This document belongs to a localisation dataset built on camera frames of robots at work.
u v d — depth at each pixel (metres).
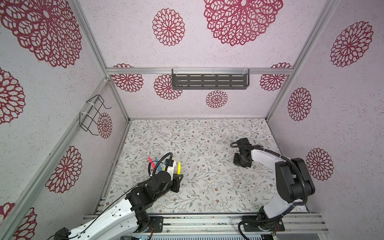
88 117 0.75
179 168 0.73
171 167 0.67
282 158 0.53
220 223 0.76
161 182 0.54
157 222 0.75
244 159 0.77
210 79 0.95
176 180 0.65
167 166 0.65
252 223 0.74
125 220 0.55
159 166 0.55
